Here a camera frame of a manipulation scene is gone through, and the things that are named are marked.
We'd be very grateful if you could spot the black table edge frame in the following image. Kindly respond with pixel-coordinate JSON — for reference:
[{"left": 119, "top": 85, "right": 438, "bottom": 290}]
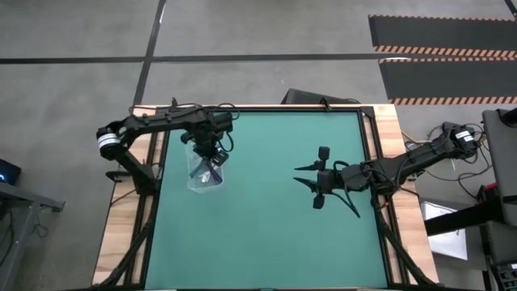
[{"left": 141, "top": 105, "right": 395, "bottom": 290}]

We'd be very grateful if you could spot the black rig strut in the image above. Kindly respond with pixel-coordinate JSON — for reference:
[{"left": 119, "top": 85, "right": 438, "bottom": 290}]
[
  {"left": 373, "top": 201, "right": 431, "bottom": 287},
  {"left": 98, "top": 209, "right": 157, "bottom": 287}
]

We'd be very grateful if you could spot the blue teal braided USB cable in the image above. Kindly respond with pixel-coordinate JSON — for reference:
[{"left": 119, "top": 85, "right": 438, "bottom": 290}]
[{"left": 188, "top": 159, "right": 209, "bottom": 181}]

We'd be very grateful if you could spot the white paper sheet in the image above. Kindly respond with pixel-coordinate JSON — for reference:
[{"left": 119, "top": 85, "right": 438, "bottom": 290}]
[{"left": 419, "top": 200, "right": 469, "bottom": 260}]

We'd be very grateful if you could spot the black metal bar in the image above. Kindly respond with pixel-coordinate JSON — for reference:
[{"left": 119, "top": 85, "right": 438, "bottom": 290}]
[{"left": 423, "top": 200, "right": 504, "bottom": 238}]

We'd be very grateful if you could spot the clear plastic bin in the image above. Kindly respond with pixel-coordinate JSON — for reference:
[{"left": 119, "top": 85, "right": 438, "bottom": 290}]
[{"left": 184, "top": 139, "right": 225, "bottom": 194}]

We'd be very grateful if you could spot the light wooden table board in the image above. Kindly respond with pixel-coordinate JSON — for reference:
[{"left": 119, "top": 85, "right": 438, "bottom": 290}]
[{"left": 91, "top": 103, "right": 440, "bottom": 286}]

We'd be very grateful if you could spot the black hazard-striped floor mat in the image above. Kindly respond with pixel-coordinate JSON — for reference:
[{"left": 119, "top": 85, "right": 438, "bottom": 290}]
[
  {"left": 368, "top": 15, "right": 517, "bottom": 58},
  {"left": 378, "top": 58, "right": 517, "bottom": 105}
]

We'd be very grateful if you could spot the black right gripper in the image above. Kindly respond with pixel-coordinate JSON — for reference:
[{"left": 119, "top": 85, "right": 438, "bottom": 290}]
[{"left": 292, "top": 145, "right": 345, "bottom": 210}]

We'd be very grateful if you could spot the black equipment case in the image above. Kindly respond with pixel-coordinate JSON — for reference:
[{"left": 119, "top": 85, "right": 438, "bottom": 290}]
[{"left": 281, "top": 88, "right": 360, "bottom": 106}]

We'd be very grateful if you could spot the dark device with blue light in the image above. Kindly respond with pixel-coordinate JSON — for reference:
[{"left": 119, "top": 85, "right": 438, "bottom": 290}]
[{"left": 0, "top": 158, "right": 22, "bottom": 186}]

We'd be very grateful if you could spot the grey metal desk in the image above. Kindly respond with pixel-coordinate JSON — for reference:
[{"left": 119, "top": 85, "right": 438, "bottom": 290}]
[{"left": 0, "top": 181, "right": 65, "bottom": 291}]

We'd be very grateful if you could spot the grey equipment case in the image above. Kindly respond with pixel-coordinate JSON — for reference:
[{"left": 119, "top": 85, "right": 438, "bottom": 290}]
[{"left": 482, "top": 108, "right": 517, "bottom": 227}]

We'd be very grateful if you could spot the dark purple braided USB cable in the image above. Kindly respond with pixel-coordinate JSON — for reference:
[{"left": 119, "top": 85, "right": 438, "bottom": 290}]
[{"left": 208, "top": 159, "right": 224, "bottom": 186}]

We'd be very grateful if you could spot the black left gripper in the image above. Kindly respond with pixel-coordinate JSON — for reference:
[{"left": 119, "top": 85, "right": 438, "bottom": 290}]
[{"left": 180, "top": 131, "right": 230, "bottom": 175}]

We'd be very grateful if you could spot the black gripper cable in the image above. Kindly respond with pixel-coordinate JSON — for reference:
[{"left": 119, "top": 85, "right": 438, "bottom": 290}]
[{"left": 329, "top": 159, "right": 362, "bottom": 219}]

